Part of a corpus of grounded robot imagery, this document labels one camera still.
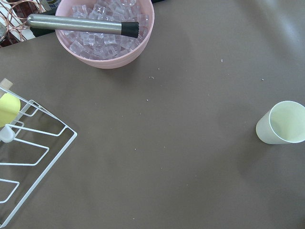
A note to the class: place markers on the yellow cup on rack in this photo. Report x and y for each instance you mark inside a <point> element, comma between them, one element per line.
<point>9,108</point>

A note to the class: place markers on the cream white cup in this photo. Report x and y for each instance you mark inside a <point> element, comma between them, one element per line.
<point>284,123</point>

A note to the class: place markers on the copper wire bottle rack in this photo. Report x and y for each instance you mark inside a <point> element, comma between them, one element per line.
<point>13,15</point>

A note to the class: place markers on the white wire drying rack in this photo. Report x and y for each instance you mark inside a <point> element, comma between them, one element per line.
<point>40,140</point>

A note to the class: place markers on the clear bottle on rack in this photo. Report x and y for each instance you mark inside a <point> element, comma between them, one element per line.
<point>7,134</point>

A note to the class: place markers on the steel muddler black tip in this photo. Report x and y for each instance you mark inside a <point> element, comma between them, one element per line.
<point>51,22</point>

